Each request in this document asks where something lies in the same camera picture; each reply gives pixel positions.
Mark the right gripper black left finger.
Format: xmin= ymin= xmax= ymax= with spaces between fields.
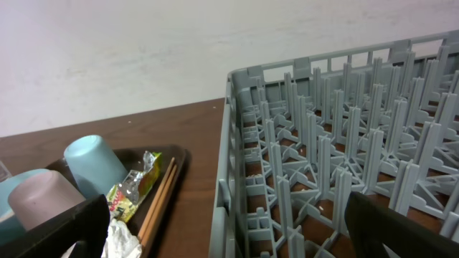
xmin=1 ymin=195 xmax=110 ymax=258

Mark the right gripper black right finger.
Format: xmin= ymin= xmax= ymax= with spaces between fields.
xmin=344 ymin=192 xmax=458 ymax=257

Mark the light blue small bowl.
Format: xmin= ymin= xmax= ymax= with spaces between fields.
xmin=0 ymin=168 xmax=51 ymax=247

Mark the grey plastic dishwasher rack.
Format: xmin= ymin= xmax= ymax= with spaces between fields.
xmin=209 ymin=31 xmax=458 ymax=257

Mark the crumpled white paper napkin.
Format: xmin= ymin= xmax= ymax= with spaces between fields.
xmin=101 ymin=219 xmax=142 ymax=258

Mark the silver green snack wrapper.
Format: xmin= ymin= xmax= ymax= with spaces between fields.
xmin=106 ymin=150 xmax=162 ymax=223

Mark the light blue plastic cup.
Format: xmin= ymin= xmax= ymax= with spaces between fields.
xmin=64 ymin=135 xmax=128 ymax=199

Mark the dark brown serving tray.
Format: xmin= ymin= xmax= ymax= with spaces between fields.
xmin=45 ymin=144 xmax=189 ymax=258

